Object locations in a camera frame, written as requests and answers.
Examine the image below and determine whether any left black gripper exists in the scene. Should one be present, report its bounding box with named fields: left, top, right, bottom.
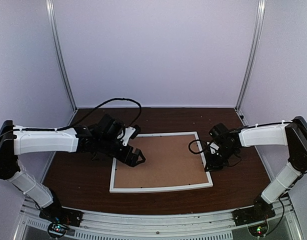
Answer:
left=98, top=136, right=146, bottom=168

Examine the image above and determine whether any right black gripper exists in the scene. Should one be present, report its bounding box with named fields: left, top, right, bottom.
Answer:
left=204, top=144, right=237, bottom=172

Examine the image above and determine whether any brown fibreboard backing board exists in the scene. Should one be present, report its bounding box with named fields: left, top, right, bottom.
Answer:
left=114, top=134, right=211, bottom=188

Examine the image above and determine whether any white picture frame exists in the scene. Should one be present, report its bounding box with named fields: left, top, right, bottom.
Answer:
left=109, top=131, right=214, bottom=194

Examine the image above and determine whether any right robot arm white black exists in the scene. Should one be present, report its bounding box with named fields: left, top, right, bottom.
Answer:
left=205, top=116, right=307, bottom=221

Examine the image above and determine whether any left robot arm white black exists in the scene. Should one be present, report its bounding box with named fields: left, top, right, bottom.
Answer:
left=0, top=116, right=146, bottom=222

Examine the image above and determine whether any right controller board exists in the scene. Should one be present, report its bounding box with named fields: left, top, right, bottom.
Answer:
left=248, top=222, right=269, bottom=238

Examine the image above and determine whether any controller board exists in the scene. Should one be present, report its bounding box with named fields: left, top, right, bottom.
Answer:
left=47, top=222, right=69, bottom=238
left=248, top=222, right=269, bottom=238

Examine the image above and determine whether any left controller board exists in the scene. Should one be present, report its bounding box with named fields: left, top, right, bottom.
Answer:
left=47, top=222, right=69, bottom=238

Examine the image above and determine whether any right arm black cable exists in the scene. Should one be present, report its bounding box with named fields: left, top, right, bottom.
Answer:
left=188, top=139, right=209, bottom=155

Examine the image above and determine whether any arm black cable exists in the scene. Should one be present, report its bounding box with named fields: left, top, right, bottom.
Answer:
left=188, top=139, right=209, bottom=155
left=18, top=97, right=142, bottom=133

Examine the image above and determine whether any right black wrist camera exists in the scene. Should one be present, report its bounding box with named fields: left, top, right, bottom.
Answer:
left=208, top=122, right=229, bottom=139

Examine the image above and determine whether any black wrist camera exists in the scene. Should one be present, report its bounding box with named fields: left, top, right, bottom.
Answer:
left=208, top=122, right=229, bottom=139
left=96, top=113, right=125, bottom=140

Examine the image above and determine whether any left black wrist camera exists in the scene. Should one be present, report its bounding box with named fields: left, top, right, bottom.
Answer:
left=96, top=113, right=125, bottom=140

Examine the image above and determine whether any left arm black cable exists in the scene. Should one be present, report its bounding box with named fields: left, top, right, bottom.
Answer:
left=18, top=97, right=142, bottom=133

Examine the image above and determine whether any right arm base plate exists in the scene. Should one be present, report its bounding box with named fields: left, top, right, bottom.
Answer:
left=232, top=206, right=276, bottom=226

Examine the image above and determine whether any front aluminium rail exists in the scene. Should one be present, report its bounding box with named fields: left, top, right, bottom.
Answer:
left=15, top=197, right=302, bottom=240

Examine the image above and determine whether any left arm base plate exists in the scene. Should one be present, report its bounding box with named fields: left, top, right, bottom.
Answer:
left=39, top=207, right=83, bottom=227

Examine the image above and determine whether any right aluminium corner post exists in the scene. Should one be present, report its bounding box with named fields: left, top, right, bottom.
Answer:
left=235, top=0, right=267, bottom=113

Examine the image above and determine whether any aluminium corner post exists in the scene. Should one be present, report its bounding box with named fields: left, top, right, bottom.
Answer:
left=235, top=0, right=267, bottom=113
left=45, top=0, right=78, bottom=112

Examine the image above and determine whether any left aluminium corner post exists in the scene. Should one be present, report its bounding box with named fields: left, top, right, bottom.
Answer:
left=45, top=0, right=78, bottom=112

